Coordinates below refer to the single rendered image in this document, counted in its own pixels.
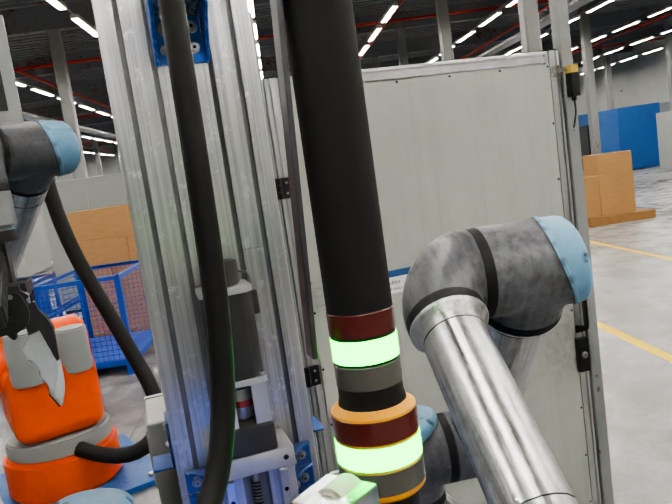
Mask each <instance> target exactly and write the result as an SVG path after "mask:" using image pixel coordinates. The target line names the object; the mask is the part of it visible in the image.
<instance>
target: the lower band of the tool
mask: <svg viewBox="0 0 672 504"><path fill-rule="evenodd" d="M415 405H416V400H415V397H414V396H413V395H411V394H410V393H407V392H406V398H405V400H404V401H403V402H401V403H400V404H398V405H396V406H394V407H391V408H388V409H384V410H380V411H374V412H351V411H347V410H344V409H342V408H340V407H339V405H338V401H337V402H336V403H335V404H334V405H333V406H332V408H331V415H332V416H333V417H334V418H335V419H336V420H338V421H341V422H345V423H351V424H372V423H379V422H384V421H389V420H392V419H395V418H398V417H401V416H403V415H405V414H407V413H408V412H410V411H411V410H412V409H413V408H414V407H415ZM418 430H419V428H418ZM418 430H417V431H416V432H415V433H414V434H413V435H411V436H410V437H408V438H406V439H404V440H402V441H399V442H397V443H393V444H389V445H385V446H378V447H353V446H348V445H345V444H342V443H340V442H339V441H337V440H336V439H335V440H336V442H337V443H338V444H340V445H342V446H344V447H347V448H351V449H357V450H375V449H383V448H388V447H392V446H395V445H398V444H401V443H404V442H406V441H408V440H409V439H411V438H412V437H414V436H415V435H416V434H417V432H418ZM421 456H422V453H421V455H420V456H419V457H418V458H417V459H416V460H415V461H414V462H412V463H410V464H409V465H406V466H404V467H402V468H399V469H396V470H392V471H387V472H379V473H361V472H355V471H351V470H348V469H346V468H344V467H343V466H341V465H340V464H339V465H340V467H341V468H342V469H344V470H345V471H347V472H350V473H353V474H358V475H368V476H373V475H384V474H390V473H394V472H398V471H401V470H403V469H406V468H408V467H410V466H412V465H413V464H415V463H416V462H417V461H418V460H419V459H420V458H421ZM425 479H426V476H425V478H424V480H423V481H422V482H421V484H419V485H418V486H417V487H416V488H414V489H412V490H410V491H408V492H406V493H403V494H400V495H397V496H393V497H387V498H379V502H380V504H388V503H393V502H397V501H401V500H403V499H406V498H408V497H410V496H412V495H413V494H415V493H416V492H417V491H418V490H419V489H420V488H421V487H422V486H423V484H424V483H425Z"/></svg>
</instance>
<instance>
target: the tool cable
mask: <svg viewBox="0 0 672 504"><path fill-rule="evenodd" d="M158 7H159V13H160V19H161V25H162V32H163V38H164V44H165V50H166V56H167V63H168V69H169V75H170V81H171V88H172V94H173V100H174V107H175V113H176V119H177V126H178V132H179V139H180V145H181V151H182V158H183V164H184V171H185V177H186V184H187V190H188V197H189V204H190V210H191V217H192V223H193V230H194V237H195V244H196V251H197V258H198V265H199V272H200V280H201V288H202V296H203V304H204V314H205V323H206V332H207V345H208V357H209V375H210V437H209V447H208V456H207V462H206V467H205V473H204V477H203V481H202V485H201V488H200V492H199V495H198V498H197V500H196V503H195V504H222V503H223V500H224V497H225V493H226V489H227V485H228V481H229V476H230V471H231V465H232V459H233V450H234V439H235V415H236V405H235V370H234V353H233V341H232V328H231V319H230V309H229V299H228V291H227V283H226V275H225V267H224V259H223V252H222V245H221V238H220V231H219V224H218V217H217V210H216V203H215V197H214V190H213V183H212V176H211V169H210V163H209V156H208V150H207V143H206V136H205V130H204V123H203V117H202V110H201V104H200V97H199V91H198V84H197V78H196V71H195V65H194V58H193V52H192V45H191V39H190V33H189V26H188V20H187V13H186V7H185V1H184V0H158Z"/></svg>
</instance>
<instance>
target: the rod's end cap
mask: <svg viewBox="0 0 672 504"><path fill-rule="evenodd" d="M361 482H362V481H361V480H360V479H359V478H358V477H356V476H355V475H353V474H350V473H343V474H340V475H339V476H338V477H336V478H335V479H334V480H333V481H331V482H330V483H329V484H327V485H326V486H325V487H323V488H322V489H321V490H320V491H318V492H320V493H323V494H322V495H321V496H325V497H330V498H335V497H336V496H337V497H341V498H343V497H344V496H345V495H346V494H347V493H349V492H350V491H351V490H352V489H354V488H355V487H356V486H357V485H358V484H360V483H361Z"/></svg>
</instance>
